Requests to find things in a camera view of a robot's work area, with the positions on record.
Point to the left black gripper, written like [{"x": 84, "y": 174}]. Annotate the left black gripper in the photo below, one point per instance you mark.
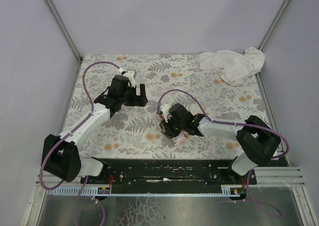
[{"x": 139, "y": 96}]

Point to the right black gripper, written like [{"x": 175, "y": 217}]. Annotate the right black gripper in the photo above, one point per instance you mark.
[{"x": 166, "y": 129}]

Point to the red white staple box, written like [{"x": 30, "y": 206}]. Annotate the red white staple box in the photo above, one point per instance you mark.
[{"x": 180, "y": 138}]

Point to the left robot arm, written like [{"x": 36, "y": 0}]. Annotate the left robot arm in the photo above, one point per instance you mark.
[{"x": 61, "y": 156}]

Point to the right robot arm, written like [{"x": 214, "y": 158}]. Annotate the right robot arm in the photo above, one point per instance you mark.
[{"x": 259, "y": 144}]

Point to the floral patterned table mat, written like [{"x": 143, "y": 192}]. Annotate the floral patterned table mat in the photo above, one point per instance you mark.
[{"x": 134, "y": 132}]

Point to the white crumpled cloth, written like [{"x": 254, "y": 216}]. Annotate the white crumpled cloth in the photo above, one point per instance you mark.
[{"x": 235, "y": 67}]

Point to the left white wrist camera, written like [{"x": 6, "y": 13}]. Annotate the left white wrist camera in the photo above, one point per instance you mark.
[{"x": 130, "y": 74}]

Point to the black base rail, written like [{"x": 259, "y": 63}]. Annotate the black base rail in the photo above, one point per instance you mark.
[{"x": 124, "y": 171}]

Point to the white cable duct strip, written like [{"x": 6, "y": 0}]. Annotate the white cable duct strip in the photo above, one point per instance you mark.
[{"x": 151, "y": 189}]

